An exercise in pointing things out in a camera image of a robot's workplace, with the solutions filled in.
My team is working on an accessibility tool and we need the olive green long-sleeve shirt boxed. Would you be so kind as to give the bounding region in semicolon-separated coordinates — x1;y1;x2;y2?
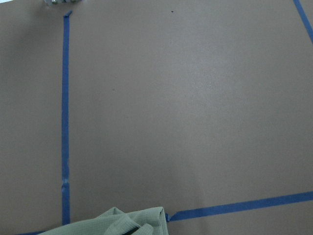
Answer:
43;207;168;235

